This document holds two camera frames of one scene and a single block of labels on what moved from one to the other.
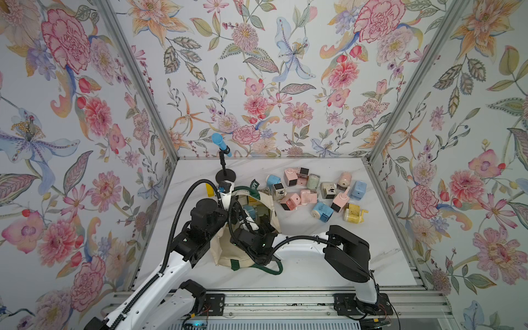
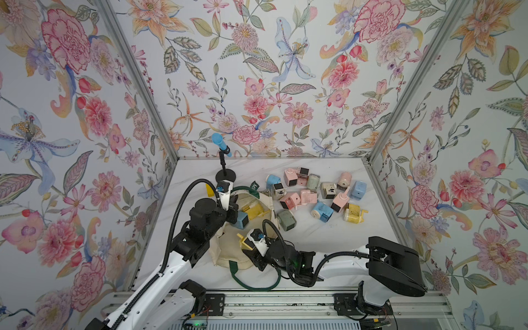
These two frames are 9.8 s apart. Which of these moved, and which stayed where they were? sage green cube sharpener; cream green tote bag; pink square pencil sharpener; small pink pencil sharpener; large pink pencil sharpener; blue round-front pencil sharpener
Moved: sage green cube sharpener; cream green tote bag
Stayed: small pink pencil sharpener; blue round-front pencil sharpener; large pink pencil sharpener; pink square pencil sharpener
